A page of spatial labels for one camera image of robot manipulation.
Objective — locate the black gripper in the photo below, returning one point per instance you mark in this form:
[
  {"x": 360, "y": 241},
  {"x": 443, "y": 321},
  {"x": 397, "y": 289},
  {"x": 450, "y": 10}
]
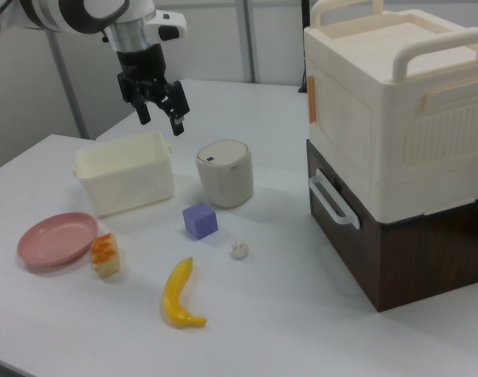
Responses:
[{"x": 140, "y": 64}]

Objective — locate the toy bread with orange glaze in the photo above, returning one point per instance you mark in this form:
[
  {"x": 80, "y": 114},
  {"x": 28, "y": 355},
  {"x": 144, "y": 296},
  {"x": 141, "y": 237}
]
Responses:
[{"x": 105, "y": 255}]

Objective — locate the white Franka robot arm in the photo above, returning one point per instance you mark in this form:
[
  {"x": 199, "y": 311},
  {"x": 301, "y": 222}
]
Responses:
[{"x": 66, "y": 13}]

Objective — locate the pink plate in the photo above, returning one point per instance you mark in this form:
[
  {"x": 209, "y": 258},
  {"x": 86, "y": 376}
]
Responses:
[{"x": 56, "y": 241}]

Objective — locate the white rectangular plastic bin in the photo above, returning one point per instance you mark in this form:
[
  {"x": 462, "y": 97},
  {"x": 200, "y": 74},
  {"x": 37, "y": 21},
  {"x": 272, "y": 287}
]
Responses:
[{"x": 125, "y": 176}]

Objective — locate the beige round mini trash can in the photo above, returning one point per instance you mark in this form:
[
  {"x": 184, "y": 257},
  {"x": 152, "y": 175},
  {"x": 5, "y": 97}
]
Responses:
[{"x": 225, "y": 174}]

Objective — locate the purple cube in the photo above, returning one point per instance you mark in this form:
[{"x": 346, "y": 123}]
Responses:
[{"x": 199, "y": 222}]

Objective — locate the small crumpled white ball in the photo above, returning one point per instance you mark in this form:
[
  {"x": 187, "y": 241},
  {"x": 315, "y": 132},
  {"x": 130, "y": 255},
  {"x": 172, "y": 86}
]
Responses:
[{"x": 239, "y": 250}]

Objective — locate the yellow toy banana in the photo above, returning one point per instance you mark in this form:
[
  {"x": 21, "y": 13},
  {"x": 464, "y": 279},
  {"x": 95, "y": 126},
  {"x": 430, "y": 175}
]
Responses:
[{"x": 177, "y": 294}]

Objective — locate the cream plastic storage box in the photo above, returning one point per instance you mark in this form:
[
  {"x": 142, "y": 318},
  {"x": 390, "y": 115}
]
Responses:
[{"x": 399, "y": 98}]

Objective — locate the dark brown wooden drawer box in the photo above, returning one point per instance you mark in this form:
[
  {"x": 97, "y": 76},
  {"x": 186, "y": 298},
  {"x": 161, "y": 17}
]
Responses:
[{"x": 399, "y": 259}]

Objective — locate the grey partition frame post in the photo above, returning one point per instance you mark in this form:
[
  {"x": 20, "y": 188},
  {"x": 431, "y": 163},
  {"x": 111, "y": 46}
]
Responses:
[
  {"x": 251, "y": 39},
  {"x": 68, "y": 86}
]

